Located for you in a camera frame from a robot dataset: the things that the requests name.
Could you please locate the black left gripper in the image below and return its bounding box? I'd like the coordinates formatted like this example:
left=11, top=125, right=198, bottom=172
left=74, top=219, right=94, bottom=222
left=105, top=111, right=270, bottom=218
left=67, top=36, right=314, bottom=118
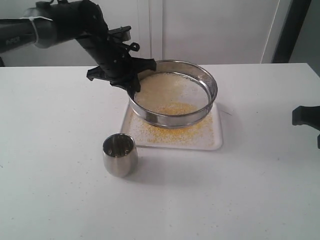
left=77, top=33, right=157, bottom=97

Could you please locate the pile of beige rice grains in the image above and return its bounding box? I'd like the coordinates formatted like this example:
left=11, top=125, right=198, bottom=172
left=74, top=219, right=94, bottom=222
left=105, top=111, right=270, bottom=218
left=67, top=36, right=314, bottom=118
left=134, top=73, right=210, bottom=129

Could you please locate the round steel mesh sieve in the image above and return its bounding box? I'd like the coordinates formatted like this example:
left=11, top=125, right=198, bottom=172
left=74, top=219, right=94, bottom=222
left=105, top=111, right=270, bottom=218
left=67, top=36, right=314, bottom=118
left=128, top=60, right=218, bottom=129

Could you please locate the stainless steel cup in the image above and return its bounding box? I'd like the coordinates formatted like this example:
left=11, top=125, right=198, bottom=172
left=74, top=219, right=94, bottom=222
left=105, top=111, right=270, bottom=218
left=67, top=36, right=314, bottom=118
left=102, top=133, right=138, bottom=178

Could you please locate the white rectangular plastic tray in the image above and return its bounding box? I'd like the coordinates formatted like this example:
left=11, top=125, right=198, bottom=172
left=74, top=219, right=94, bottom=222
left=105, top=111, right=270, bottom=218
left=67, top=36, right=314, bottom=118
left=120, top=104, right=223, bottom=151

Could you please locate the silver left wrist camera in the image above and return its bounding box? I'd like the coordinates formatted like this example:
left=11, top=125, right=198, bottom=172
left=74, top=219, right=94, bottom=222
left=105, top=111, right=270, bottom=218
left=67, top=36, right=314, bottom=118
left=108, top=25, right=132, bottom=42

